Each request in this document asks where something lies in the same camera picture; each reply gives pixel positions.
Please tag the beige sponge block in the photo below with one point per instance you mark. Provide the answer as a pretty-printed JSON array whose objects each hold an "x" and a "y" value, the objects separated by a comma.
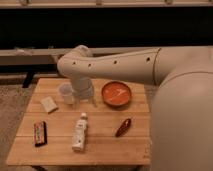
[{"x": 49, "y": 104}]

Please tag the dark snack bar packet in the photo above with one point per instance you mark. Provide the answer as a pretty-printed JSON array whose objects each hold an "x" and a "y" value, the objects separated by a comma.
[{"x": 40, "y": 133}]

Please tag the white plastic bottle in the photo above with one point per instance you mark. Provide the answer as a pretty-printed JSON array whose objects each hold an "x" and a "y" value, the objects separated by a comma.
[{"x": 78, "y": 140}]

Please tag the red brown snack bag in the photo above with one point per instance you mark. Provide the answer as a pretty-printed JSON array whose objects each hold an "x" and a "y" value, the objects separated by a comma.
[{"x": 123, "y": 127}]

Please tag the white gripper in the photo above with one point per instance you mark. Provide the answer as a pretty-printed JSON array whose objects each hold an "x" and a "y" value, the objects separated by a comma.
[{"x": 82, "y": 88}]

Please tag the clear plastic cup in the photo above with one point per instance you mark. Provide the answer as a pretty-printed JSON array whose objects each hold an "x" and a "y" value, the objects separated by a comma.
[{"x": 66, "y": 93}]

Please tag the orange ceramic bowl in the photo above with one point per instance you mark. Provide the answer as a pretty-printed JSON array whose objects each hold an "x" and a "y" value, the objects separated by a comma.
[{"x": 116, "y": 94}]

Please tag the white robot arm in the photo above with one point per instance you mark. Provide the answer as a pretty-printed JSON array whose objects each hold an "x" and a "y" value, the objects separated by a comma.
[{"x": 181, "y": 125}]

